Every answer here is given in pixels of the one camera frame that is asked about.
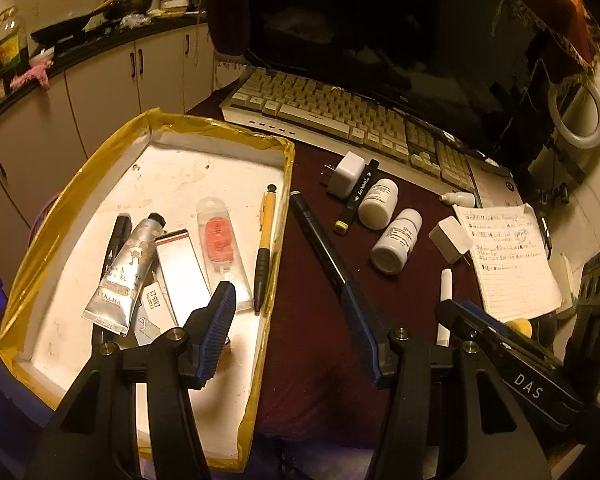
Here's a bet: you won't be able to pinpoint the monitor with maroon cloth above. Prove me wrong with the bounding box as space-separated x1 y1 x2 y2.
206 0 600 162

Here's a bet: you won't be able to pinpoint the white lined notebook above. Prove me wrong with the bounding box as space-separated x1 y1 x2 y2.
454 204 562 323

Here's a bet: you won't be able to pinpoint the yellow taped foam tray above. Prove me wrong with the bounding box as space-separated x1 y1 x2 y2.
0 107 297 473

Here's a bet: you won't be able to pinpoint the silver hand cream tube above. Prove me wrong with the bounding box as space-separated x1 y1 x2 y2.
82 212 166 336

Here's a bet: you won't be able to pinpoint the white red striped box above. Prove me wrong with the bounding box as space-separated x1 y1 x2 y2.
156 229 210 327

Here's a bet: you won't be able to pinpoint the white pill bottle red label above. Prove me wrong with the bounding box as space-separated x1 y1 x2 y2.
358 178 399 231

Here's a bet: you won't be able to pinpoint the white lip balm stick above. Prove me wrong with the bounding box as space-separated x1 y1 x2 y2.
435 268 454 348

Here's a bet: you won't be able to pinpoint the black marker pen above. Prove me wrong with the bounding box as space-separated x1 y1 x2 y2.
334 159 379 235

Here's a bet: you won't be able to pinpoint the black device green light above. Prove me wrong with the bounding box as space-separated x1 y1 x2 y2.
564 252 600 403

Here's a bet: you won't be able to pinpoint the packaged pink item blister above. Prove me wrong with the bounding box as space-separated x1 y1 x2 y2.
196 196 253 312

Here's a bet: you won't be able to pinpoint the white power adapter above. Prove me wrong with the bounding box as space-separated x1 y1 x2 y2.
323 152 366 200

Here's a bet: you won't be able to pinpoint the pink cloth on counter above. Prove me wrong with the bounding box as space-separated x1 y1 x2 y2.
9 60 53 91

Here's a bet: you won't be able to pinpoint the large glass jar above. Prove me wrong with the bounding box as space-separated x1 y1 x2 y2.
0 6 29 80

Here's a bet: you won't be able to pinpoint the white pill bottle green label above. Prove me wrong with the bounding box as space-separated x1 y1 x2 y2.
370 208 422 275

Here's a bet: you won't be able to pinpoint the long black stick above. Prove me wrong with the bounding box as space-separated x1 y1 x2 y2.
288 188 361 321

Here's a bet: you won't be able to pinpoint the black pen pink cap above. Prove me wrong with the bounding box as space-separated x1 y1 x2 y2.
100 214 132 278

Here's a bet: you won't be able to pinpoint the lower kitchen cabinets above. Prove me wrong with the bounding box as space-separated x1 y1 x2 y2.
0 23 213 286

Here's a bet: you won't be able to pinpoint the beige computer keyboard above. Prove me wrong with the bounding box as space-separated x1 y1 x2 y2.
221 67 477 193

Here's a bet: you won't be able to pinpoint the yellow mechanical pencil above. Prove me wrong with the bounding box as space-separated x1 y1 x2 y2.
253 184 277 314

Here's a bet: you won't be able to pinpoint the white ring light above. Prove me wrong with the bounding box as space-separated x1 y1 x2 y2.
547 76 600 151

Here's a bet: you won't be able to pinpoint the small white dropper bottle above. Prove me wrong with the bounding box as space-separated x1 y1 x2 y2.
440 192 477 208

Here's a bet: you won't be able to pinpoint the small white plug cube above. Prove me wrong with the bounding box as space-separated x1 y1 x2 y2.
428 216 474 264

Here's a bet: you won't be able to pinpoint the black frying pan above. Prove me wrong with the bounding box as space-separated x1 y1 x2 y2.
31 0 152 47

